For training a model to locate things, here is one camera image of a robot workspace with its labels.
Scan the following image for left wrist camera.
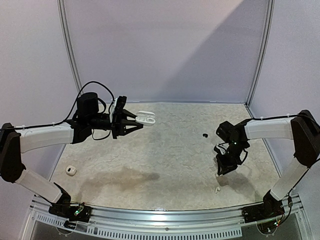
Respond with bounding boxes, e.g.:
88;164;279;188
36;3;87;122
108;95;127;123

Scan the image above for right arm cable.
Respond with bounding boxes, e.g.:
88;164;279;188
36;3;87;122
249;113;320;161

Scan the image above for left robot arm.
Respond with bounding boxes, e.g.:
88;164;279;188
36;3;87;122
0;92;146;223

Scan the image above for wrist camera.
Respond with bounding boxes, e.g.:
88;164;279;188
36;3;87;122
213;142;229;156
108;95;127;123

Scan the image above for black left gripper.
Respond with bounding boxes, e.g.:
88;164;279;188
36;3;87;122
87;109;144;139

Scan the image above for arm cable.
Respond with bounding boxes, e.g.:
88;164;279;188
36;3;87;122
0;80;117;141
249;113;320;161

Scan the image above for white oval charging case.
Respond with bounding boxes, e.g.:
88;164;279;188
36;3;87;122
135;110;156;127

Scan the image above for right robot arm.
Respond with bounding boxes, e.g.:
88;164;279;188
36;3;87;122
213;109;320;223

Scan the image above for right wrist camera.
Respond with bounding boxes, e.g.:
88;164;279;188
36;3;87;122
213;142;229;156

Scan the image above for aluminium table front rail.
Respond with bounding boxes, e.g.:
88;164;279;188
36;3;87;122
22;195;312;240

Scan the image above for small white charging case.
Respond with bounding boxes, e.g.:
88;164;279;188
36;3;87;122
65;165;77;176

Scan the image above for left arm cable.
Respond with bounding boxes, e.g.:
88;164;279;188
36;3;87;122
0;80;117;141

